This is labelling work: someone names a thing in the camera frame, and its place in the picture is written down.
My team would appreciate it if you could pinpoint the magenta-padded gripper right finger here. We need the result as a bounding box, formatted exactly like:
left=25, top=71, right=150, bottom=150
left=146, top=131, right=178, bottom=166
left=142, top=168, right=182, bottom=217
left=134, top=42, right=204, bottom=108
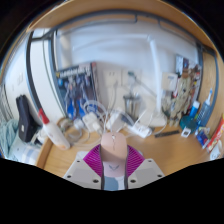
left=123, top=143, right=166, bottom=191

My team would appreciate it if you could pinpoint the pink computer mouse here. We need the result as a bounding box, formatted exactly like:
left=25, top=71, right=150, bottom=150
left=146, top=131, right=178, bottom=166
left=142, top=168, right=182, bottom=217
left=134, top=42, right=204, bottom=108
left=100, top=132, right=129, bottom=178

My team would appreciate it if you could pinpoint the teal and white bedding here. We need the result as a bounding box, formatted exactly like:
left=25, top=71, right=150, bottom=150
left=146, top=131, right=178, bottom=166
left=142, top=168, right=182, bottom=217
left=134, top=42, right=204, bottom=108
left=0, top=119, right=43, bottom=166

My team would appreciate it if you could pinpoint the small white desk clock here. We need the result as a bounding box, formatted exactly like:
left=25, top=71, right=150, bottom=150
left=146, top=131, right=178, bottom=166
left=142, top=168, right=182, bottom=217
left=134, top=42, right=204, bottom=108
left=180, top=126, right=192, bottom=138

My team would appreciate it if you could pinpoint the blue tissue pack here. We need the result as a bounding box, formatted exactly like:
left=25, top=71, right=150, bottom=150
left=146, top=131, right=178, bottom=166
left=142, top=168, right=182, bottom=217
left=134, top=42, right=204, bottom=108
left=194, top=126, right=212, bottom=149

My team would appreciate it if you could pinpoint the white red-capped pump bottle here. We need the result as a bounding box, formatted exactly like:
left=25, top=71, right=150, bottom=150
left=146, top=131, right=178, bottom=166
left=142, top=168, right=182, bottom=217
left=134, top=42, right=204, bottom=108
left=37, top=108, right=72, bottom=150

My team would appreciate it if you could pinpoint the small blue white-capped bottle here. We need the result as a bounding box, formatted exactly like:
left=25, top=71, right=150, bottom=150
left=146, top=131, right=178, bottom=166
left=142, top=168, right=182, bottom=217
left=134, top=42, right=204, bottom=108
left=188, top=100, right=201, bottom=119

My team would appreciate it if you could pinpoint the white wall box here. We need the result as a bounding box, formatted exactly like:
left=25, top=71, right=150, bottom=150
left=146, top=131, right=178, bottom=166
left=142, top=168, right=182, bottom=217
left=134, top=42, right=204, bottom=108
left=162, top=72, right=179, bottom=92

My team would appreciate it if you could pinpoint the teal round tin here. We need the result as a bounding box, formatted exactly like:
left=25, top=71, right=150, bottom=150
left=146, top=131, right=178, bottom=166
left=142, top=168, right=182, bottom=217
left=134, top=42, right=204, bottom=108
left=179, top=114, right=198, bottom=134

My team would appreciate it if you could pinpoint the black bag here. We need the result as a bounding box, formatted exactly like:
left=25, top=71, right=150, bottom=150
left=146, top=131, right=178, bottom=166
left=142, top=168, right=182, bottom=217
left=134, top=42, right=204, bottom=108
left=15, top=94, right=38, bottom=143

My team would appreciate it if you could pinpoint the white power adapter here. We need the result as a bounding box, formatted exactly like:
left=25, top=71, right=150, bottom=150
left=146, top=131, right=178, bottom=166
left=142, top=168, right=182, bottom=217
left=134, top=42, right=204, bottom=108
left=106, top=111, right=124, bottom=131

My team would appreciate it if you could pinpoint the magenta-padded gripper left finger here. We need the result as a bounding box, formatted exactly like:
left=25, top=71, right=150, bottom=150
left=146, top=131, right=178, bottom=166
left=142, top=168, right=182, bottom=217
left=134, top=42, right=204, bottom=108
left=62, top=143, right=106, bottom=191

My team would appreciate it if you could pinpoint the red chip can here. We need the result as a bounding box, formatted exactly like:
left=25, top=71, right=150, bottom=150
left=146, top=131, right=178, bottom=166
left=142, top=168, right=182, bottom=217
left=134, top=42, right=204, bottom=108
left=206, top=113, right=224, bottom=154

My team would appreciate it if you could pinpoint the blue robot model kit box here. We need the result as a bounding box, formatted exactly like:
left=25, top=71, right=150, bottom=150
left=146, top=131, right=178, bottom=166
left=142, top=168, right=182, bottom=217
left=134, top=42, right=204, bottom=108
left=55, top=61, right=100, bottom=121

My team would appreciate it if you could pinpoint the wooden robot figure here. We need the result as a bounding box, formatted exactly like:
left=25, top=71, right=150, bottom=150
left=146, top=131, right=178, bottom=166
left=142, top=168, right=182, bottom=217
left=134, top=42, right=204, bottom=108
left=169, top=69, right=198, bottom=123

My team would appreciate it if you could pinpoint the colourful poster board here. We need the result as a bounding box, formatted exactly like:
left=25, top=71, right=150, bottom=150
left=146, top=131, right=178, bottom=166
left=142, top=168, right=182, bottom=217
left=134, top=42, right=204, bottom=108
left=174, top=54, right=203, bottom=111

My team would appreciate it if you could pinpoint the black ruler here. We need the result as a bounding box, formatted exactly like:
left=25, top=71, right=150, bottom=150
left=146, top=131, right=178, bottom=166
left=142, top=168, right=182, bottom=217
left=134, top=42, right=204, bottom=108
left=154, top=129, right=181, bottom=139

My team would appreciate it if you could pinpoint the white power strip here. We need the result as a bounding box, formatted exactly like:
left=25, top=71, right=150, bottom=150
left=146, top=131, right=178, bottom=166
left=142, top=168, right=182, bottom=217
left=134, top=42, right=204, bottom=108
left=125, top=121, right=153, bottom=139

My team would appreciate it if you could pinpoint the white charger block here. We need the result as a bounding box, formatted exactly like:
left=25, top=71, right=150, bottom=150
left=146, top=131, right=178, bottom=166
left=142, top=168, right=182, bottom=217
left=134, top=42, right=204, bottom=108
left=82, top=112, right=103, bottom=133

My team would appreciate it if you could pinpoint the grey drinking cup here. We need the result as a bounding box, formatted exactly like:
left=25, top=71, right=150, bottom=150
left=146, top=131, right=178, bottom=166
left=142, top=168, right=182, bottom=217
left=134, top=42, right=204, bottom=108
left=123, top=93, right=143, bottom=119

